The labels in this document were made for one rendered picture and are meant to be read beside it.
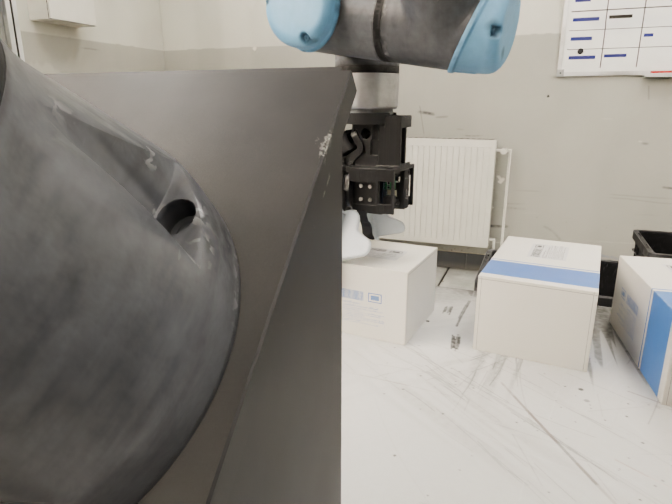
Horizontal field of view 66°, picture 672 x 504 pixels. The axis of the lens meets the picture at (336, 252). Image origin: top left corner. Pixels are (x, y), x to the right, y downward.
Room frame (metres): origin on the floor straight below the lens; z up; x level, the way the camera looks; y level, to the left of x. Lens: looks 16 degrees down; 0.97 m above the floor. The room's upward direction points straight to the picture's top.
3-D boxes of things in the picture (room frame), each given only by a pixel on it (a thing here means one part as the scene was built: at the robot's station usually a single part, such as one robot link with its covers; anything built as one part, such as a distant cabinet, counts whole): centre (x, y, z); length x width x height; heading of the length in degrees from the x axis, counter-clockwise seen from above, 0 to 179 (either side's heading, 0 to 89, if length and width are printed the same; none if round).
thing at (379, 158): (0.64, -0.04, 0.90); 0.09 x 0.08 x 0.12; 63
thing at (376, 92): (0.65, -0.04, 0.98); 0.08 x 0.08 x 0.05
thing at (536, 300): (0.61, -0.26, 0.75); 0.20 x 0.12 x 0.09; 153
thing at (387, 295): (0.65, -0.02, 0.75); 0.20 x 0.12 x 0.09; 63
